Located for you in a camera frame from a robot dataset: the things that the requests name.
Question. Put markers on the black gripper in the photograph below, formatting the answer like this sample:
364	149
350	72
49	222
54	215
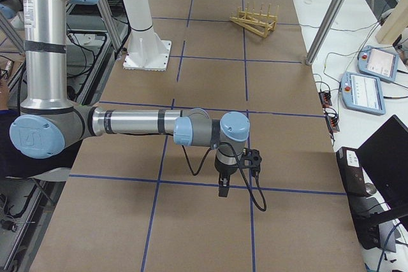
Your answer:
222	170

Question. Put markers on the lower orange connector block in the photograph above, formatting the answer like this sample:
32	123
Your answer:
333	123

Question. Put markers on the orange connector block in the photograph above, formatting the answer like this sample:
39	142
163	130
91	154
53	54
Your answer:
325	98
333	123

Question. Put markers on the black desktop computer box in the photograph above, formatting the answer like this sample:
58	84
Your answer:
351	172

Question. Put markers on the upper orange connector block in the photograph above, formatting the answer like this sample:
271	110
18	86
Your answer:
325	98

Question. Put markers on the black monitor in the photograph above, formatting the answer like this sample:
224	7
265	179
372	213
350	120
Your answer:
383	156

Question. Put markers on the near blue teach pendant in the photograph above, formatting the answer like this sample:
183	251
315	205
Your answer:
362	93

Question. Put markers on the blue teach pendant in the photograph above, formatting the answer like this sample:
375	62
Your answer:
378	62
362	93

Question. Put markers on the wooden dish rack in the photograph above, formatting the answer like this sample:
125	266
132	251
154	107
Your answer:
257	22

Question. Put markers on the far blue teach pendant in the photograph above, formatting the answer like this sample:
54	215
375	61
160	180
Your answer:
378	62

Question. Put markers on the wooden beam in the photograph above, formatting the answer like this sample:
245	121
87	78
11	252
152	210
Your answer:
394	24

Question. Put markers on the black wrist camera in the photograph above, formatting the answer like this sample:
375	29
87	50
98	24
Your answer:
251	160

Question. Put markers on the white pedestal column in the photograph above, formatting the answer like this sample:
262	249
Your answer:
145	49

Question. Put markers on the aluminium frame post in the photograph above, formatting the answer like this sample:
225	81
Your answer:
323	31

